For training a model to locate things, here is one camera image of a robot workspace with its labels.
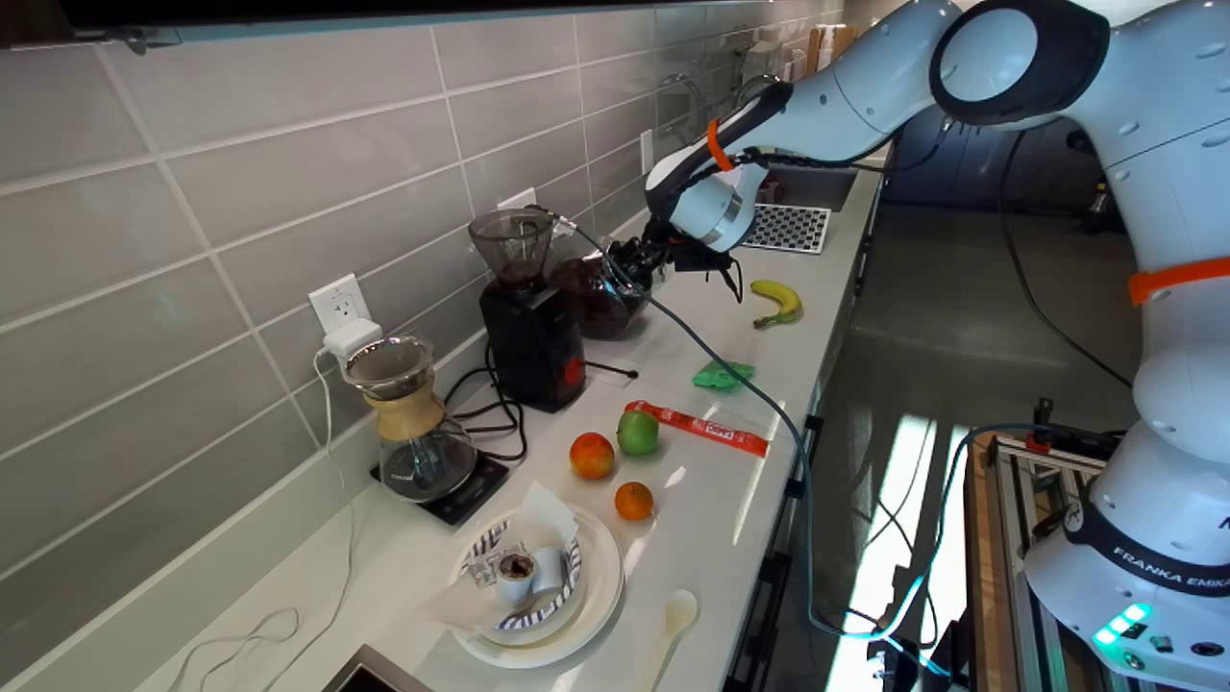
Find red-orange round fruit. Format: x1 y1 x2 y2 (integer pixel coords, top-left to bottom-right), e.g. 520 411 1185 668
564 429 617 484

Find black coffee scale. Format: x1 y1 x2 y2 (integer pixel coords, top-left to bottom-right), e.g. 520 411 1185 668
367 452 509 532

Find black coffee grinder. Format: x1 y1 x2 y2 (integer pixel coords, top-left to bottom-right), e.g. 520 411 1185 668
465 205 591 414

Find thin white cable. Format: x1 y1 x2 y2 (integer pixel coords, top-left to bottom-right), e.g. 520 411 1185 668
165 505 365 692

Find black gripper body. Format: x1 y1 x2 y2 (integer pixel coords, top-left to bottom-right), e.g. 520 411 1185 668
654 225 744 281

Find yellow banana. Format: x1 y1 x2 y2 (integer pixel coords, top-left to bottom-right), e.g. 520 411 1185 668
744 278 805 334

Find white paper filter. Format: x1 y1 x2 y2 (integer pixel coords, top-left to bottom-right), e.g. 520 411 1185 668
433 475 589 630

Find white plate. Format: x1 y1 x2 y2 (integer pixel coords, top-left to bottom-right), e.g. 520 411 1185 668
449 505 626 674

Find white spoon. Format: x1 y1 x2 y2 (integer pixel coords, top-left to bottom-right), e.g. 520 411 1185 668
643 586 704 692

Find green packet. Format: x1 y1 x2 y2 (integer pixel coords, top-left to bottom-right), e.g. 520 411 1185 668
686 356 762 395

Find white power plug with cord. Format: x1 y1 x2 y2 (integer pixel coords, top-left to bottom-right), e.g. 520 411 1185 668
311 319 389 445

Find striped patterned bowl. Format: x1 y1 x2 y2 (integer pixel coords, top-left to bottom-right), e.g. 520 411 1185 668
457 515 591 651

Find green apple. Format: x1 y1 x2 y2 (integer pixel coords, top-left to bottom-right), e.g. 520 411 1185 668
613 404 663 460

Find glass pour-over carafe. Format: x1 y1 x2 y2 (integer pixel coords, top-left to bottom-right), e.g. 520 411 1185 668
340 332 484 509

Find teal cable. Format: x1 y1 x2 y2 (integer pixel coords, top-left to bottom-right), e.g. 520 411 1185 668
795 420 969 683

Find white wall outlet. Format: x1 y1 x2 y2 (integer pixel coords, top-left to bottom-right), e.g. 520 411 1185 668
304 270 376 347

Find checkered dish mat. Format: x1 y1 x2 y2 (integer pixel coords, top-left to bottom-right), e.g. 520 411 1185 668
743 200 839 258

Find wooden cart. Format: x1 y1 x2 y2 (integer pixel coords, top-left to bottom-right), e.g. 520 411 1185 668
959 427 1071 692

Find steel sink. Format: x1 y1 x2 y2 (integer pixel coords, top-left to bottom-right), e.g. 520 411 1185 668
766 167 862 215

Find black grinder power cords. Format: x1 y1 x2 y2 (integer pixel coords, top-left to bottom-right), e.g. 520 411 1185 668
445 363 534 464

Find red flat strip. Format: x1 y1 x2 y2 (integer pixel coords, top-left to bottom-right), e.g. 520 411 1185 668
626 395 773 460

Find small orange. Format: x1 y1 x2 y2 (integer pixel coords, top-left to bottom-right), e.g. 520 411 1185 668
609 475 658 527

